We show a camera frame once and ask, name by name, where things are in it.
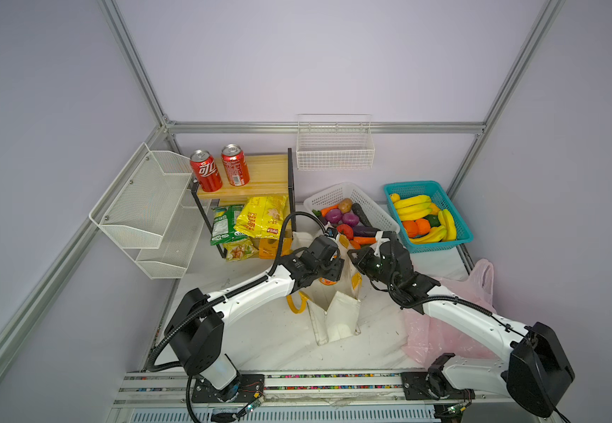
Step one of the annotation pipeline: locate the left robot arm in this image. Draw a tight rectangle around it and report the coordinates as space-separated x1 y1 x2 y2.
145 211 345 402

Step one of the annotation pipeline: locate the red cola can right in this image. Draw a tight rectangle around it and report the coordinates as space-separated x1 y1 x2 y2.
221 144 250 187

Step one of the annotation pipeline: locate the red cola can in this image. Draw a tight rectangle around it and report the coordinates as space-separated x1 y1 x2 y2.
221 144 250 187
189 150 223 192

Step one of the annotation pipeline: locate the white wire wall basket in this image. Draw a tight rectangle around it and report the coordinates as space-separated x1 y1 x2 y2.
296 114 376 171

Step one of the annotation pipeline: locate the white canvas tote bag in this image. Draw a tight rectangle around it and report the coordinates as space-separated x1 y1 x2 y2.
286 234 362 347

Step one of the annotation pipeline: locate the pink plastic grocery bag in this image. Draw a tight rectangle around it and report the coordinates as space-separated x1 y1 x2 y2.
400 257 503 370

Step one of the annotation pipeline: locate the teal plastic basket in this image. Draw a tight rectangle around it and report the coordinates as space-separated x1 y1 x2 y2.
383 181 473 253

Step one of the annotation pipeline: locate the small yellow-green snack bag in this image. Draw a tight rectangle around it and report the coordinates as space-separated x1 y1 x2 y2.
224 238 258 262

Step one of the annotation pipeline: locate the white plastic basket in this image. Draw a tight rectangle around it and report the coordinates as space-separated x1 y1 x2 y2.
304 183 400 247

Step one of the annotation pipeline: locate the white mesh tiered rack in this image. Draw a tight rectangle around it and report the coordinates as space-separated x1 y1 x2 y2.
89 144 210 280

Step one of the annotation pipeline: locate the yellow chips bag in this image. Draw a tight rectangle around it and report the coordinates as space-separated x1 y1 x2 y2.
235 196 287 240

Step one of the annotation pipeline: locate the yellow toy banana bunch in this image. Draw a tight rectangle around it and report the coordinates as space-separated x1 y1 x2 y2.
393 195 433 221

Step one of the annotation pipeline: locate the yellow toy banana right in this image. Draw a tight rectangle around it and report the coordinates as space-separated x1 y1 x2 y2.
437 209 458 241

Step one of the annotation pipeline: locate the red toy tomato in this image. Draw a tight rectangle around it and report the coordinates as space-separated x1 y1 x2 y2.
337 224 355 240

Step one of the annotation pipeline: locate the wooden black-frame shelf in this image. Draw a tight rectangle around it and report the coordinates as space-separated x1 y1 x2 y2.
190 149 295 231

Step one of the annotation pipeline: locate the brown toy potato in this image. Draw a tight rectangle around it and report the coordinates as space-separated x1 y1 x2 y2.
338 198 353 213

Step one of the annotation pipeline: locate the purple toy onion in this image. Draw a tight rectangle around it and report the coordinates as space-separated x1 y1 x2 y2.
325 208 343 225
341 211 360 227

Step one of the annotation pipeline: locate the toy orange fruit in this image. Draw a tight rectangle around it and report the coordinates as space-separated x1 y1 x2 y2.
414 218 431 237

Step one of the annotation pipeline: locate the purple toy onion left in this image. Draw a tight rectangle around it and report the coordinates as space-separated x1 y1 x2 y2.
325 208 343 225

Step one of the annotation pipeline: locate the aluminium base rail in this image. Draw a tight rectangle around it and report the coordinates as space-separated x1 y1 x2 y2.
107 370 538 422

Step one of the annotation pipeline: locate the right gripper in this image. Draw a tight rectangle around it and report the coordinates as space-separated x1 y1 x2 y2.
345 246 397 289

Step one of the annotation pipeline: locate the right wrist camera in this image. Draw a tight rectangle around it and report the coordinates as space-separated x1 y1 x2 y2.
374 231 396 254

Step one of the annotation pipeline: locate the green snack bag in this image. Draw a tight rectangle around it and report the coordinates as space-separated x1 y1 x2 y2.
211 204 246 246

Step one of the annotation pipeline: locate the orange soda can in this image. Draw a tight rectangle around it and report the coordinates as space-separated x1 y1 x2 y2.
319 278 338 286

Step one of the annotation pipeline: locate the red cola can left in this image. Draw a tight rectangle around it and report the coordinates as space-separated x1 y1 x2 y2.
189 150 223 192

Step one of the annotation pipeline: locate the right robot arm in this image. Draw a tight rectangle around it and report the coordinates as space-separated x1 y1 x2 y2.
348 241 575 418

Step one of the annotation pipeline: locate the dark toy cucumber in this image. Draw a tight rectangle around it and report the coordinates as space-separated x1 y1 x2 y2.
352 203 373 227

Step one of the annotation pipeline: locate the purple toy eggplant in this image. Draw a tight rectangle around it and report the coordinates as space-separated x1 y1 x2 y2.
353 225 379 238

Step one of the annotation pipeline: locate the orange snack packet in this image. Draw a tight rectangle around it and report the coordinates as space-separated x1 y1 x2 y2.
258 238 292 260

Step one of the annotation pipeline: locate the orange toy carrot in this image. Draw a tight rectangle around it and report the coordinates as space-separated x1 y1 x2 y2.
353 236 377 246

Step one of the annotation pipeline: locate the purple toy onion right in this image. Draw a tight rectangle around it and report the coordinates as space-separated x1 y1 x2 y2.
341 211 360 227

